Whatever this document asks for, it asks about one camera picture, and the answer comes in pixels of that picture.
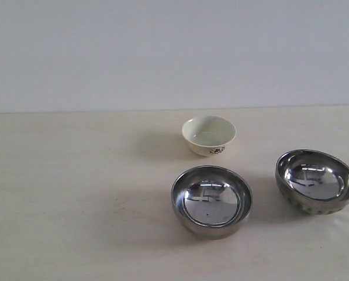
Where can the cream ceramic floral bowl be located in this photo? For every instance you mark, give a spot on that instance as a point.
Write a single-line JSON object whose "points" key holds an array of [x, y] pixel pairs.
{"points": [[208, 135]]}

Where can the smooth stainless steel bowl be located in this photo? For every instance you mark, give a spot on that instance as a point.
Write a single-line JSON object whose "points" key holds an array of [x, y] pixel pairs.
{"points": [[211, 202]]}

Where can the ribbed stainless steel bowl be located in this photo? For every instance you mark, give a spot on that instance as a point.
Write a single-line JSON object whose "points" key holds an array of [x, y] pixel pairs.
{"points": [[312, 181]]}

